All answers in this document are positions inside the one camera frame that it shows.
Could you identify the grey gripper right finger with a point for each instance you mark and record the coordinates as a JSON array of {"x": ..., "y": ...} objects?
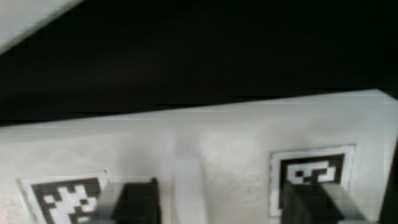
[{"x": 316, "y": 204}]

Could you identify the white cabinet body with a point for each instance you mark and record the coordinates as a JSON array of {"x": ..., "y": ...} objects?
[{"x": 163, "y": 89}]

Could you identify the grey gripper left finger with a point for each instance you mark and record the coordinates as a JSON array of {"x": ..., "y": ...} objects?
[{"x": 128, "y": 205}]

